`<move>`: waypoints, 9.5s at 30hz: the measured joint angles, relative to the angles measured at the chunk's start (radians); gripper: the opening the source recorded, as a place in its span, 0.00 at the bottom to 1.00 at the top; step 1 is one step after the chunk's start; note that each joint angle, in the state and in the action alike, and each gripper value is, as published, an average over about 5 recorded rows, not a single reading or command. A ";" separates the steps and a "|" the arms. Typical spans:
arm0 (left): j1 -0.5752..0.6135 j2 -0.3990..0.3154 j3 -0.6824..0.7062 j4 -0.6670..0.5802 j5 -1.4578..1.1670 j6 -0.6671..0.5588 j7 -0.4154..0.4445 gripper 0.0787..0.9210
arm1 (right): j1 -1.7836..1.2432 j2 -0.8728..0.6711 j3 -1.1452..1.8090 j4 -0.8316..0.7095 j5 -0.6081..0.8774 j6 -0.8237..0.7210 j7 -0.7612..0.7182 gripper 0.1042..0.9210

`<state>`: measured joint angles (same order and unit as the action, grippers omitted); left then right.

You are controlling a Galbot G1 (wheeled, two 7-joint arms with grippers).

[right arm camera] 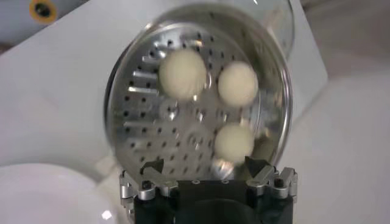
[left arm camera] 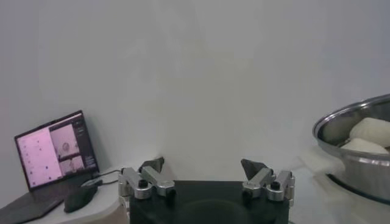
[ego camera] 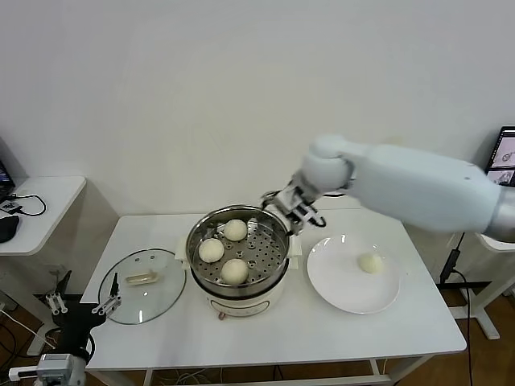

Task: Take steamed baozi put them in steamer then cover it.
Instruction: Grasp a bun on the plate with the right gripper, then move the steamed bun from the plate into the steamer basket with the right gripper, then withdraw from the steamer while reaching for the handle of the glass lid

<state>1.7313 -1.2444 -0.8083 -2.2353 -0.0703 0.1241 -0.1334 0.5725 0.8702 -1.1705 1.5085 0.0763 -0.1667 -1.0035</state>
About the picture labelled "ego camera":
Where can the open black laptop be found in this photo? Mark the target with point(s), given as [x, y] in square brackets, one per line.
[5, 177]

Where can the open grey laptop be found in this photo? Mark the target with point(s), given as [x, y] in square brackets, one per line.
[507, 153]

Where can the cream electric cooker base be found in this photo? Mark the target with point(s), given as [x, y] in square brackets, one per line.
[241, 307]

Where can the white wall socket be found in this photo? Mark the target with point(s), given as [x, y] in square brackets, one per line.
[55, 271]

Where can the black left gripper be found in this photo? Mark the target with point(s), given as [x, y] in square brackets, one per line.
[76, 319]

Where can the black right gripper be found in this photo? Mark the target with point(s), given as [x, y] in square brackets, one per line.
[299, 197]

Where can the black computer mouse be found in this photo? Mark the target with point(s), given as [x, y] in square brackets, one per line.
[7, 229]

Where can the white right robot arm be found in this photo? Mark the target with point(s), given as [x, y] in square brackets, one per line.
[402, 181]

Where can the white side table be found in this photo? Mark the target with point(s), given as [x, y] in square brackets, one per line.
[48, 209]
[484, 309]

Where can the round glass pot lid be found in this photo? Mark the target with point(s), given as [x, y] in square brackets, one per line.
[161, 289]

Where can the perforated steel steamer basket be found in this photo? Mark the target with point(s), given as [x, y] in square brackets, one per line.
[279, 251]

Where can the white rectangular table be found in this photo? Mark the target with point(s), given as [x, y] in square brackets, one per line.
[281, 346]

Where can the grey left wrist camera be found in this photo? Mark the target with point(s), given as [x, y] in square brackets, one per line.
[52, 366]

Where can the white steamed baozi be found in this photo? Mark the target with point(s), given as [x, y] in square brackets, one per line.
[211, 250]
[235, 271]
[370, 263]
[235, 230]

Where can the black floor bar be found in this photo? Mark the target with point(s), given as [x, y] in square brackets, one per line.
[462, 284]

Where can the round white plate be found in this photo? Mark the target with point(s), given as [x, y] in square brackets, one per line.
[330, 297]

